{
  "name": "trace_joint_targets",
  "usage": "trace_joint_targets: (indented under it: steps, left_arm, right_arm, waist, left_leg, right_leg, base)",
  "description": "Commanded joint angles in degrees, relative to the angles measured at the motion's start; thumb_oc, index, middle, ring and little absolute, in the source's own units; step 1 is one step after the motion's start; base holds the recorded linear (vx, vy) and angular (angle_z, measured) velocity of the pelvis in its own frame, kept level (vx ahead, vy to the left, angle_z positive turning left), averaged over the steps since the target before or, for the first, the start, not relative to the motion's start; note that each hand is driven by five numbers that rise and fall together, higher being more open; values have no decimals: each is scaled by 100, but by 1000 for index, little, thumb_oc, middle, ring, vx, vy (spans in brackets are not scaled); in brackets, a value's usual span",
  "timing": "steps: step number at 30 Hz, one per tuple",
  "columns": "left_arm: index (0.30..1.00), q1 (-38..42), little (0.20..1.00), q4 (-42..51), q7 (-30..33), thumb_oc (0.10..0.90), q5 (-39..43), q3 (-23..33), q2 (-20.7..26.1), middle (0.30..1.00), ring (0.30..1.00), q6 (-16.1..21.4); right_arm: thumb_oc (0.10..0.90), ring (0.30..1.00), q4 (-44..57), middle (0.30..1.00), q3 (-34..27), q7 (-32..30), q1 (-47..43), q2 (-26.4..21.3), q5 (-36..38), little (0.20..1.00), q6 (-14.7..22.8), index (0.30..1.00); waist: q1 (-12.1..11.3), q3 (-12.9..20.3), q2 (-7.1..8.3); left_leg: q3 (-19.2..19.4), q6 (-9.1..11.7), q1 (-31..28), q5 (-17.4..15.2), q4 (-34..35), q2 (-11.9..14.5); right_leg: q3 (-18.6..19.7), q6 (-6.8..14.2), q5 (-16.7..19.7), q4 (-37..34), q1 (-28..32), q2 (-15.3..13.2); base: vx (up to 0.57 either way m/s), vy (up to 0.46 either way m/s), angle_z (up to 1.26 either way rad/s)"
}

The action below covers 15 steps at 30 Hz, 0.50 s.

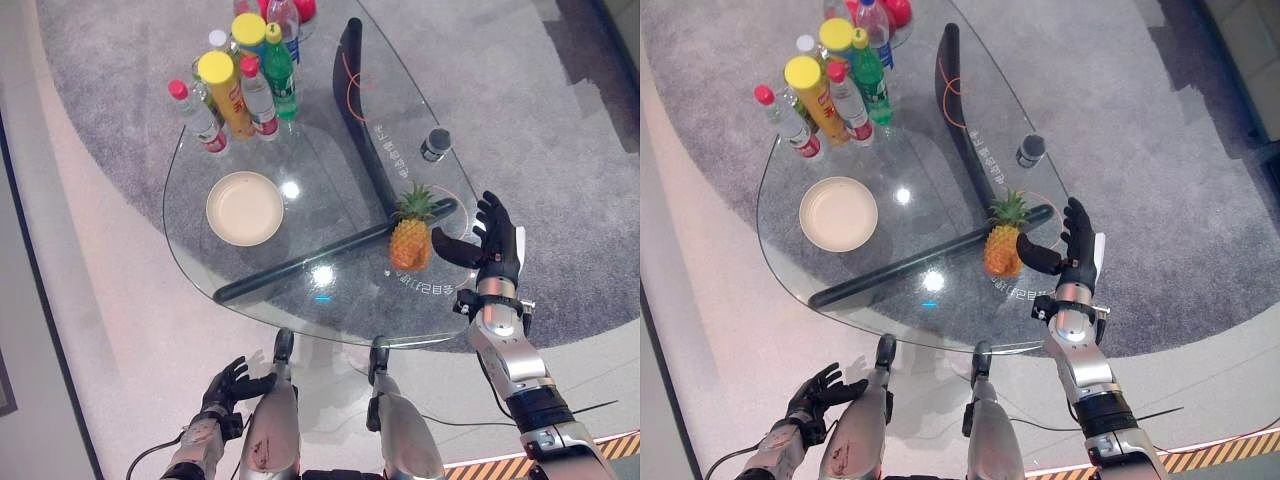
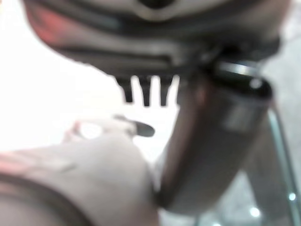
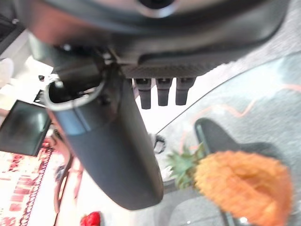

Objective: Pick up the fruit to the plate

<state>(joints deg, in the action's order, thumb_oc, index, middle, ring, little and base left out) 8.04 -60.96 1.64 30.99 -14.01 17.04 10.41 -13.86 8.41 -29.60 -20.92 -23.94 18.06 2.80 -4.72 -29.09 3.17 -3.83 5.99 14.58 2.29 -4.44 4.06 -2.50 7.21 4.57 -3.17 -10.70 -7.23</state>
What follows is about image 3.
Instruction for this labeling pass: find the red patterned printed mat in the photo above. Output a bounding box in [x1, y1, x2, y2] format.
[0, 138, 57, 226]

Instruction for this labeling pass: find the orange floor cable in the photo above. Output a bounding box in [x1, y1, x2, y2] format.
[180, 83, 301, 151]

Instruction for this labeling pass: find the orange toy pineapple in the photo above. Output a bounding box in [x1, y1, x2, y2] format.
[166, 143, 294, 226]

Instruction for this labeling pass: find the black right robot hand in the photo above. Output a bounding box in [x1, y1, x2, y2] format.
[14, 0, 291, 210]

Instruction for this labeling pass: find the red toy strawberry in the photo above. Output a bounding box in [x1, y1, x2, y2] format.
[80, 211, 103, 226]

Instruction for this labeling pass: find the black flat screen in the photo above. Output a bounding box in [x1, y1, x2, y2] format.
[0, 100, 52, 157]

